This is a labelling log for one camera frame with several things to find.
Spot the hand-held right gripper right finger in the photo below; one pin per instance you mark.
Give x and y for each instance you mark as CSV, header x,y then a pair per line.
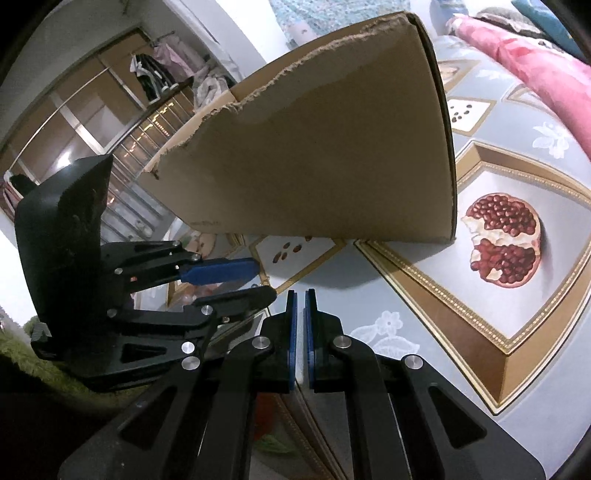
x,y
309,344

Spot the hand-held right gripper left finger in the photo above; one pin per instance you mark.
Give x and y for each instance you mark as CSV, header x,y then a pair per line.
x,y
291,344

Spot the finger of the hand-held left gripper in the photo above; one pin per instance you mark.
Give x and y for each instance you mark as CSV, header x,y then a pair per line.
x,y
240,300
217,271

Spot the brown cardboard box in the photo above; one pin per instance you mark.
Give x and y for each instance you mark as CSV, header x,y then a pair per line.
x,y
323,138

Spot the wooden sliding wardrobe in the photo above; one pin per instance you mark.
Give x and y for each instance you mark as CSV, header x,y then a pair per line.
x,y
69,115

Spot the white crumpled clothes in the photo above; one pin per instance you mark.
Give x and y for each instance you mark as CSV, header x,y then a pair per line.
x,y
214,90

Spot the black white hanging garment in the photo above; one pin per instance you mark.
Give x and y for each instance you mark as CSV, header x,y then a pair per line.
x,y
152,76

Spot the pink hanging garment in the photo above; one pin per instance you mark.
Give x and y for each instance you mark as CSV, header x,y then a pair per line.
x,y
180,55

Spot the white floral standing appliance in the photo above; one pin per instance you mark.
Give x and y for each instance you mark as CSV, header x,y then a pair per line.
x,y
300,33

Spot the teal patterned cloth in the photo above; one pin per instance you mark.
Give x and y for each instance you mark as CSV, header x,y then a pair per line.
x,y
323,11

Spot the pink blanket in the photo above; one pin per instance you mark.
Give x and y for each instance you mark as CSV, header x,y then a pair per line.
x,y
531,60

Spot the blue pillow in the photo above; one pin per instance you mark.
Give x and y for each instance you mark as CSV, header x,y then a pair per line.
x,y
549,23

